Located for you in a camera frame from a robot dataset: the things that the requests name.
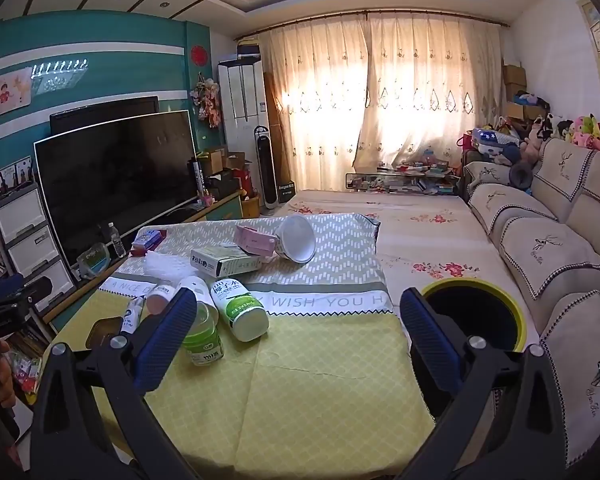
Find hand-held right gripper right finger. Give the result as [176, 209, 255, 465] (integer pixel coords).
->
[399, 287, 571, 480]

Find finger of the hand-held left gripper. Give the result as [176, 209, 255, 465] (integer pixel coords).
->
[0, 273, 54, 305]

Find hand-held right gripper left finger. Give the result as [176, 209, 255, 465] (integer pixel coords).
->
[29, 287, 201, 480]

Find clear green drink bottle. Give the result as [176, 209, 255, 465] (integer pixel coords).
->
[181, 305, 226, 367]

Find small white tube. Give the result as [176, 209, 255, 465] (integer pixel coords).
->
[121, 296, 146, 336]

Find black bin with yellow rim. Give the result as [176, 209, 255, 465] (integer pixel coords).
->
[420, 277, 528, 356]

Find dark brown tin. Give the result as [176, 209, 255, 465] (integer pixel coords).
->
[87, 317, 123, 351]

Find white plastic jar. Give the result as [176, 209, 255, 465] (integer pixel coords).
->
[176, 275, 221, 321]

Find white foam net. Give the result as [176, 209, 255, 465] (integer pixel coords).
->
[142, 252, 201, 281]

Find green white drink bottle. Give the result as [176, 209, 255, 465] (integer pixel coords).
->
[210, 277, 271, 343]

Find green white carton box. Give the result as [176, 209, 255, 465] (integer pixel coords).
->
[190, 245, 262, 281]

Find pink carton box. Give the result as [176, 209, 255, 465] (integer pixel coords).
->
[235, 224, 277, 257]

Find white plastic drawer cabinet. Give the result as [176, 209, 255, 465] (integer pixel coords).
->
[0, 182, 76, 318]

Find floral cream bedsheet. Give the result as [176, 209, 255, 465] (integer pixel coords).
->
[280, 189, 541, 356]

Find clear water bottle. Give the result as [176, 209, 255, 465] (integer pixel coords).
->
[107, 222, 127, 259]

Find photo prints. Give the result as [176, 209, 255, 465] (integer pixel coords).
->
[0, 156, 33, 201]

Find large flat television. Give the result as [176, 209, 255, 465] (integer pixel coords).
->
[33, 110, 199, 268]

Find yellow green printed tablecloth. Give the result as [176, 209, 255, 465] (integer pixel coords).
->
[45, 212, 438, 480]

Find beige sofa with embroidered covers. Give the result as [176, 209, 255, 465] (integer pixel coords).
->
[460, 137, 600, 471]

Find cluttered glass coffee table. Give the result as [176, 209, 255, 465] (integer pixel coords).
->
[345, 162, 463, 196]

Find dark grey neck pillow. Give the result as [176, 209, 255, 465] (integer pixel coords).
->
[509, 162, 533, 188]

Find open cardboard box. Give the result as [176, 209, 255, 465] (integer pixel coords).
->
[200, 147, 246, 176]

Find black white tower fan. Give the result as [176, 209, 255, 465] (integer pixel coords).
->
[253, 127, 281, 209]

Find blue white star cushion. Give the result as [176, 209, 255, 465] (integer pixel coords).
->
[470, 128, 511, 153]

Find hanging artificial flowers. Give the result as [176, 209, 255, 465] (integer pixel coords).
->
[191, 72, 223, 128]

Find pile of plush toys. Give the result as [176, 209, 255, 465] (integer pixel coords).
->
[522, 112, 600, 156]

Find white standing air conditioner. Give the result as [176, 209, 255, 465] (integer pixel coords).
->
[217, 58, 272, 201]

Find stack of cardboard boxes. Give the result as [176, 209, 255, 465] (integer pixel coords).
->
[502, 64, 528, 121]

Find cream embroidered curtain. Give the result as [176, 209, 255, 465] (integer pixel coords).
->
[257, 17, 371, 193]
[352, 12, 503, 171]

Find cartoon wall poster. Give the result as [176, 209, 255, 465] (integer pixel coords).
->
[0, 67, 33, 118]

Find mirrored wall decoration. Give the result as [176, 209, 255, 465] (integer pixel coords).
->
[32, 60, 90, 97]

